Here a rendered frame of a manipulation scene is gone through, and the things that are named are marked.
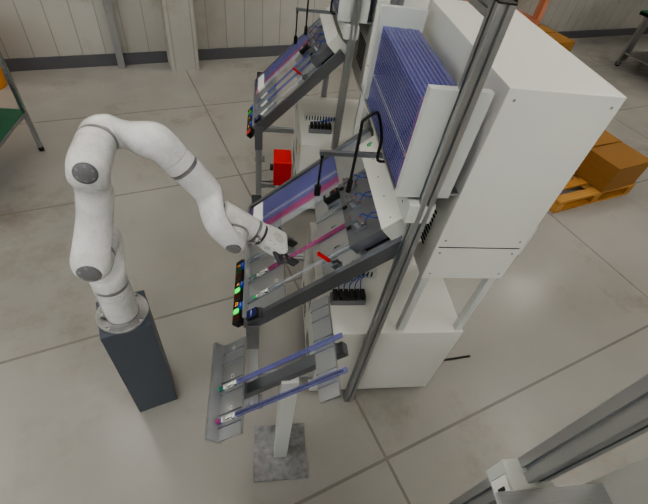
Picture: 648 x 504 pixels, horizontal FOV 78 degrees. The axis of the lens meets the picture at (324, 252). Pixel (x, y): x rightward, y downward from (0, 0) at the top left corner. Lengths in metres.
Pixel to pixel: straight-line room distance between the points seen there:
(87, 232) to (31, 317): 1.51
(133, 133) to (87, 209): 0.28
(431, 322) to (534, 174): 0.86
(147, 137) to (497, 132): 0.90
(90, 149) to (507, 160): 1.09
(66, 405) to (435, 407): 1.89
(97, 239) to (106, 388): 1.21
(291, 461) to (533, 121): 1.74
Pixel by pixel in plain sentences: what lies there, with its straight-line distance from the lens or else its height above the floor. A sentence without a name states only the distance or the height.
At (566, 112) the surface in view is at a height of 1.67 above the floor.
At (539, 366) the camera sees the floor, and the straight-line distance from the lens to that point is 2.87.
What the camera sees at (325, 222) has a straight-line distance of 1.63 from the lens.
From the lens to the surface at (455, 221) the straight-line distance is 1.34.
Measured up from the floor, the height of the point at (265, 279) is 0.78.
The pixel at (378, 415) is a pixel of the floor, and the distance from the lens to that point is 2.31.
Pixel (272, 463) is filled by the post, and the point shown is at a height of 0.01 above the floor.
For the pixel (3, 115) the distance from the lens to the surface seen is 3.91.
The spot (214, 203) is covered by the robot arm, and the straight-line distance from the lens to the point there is 1.23.
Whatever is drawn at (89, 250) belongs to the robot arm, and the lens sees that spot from 1.39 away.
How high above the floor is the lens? 2.09
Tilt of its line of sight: 47 degrees down
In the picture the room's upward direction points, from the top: 10 degrees clockwise
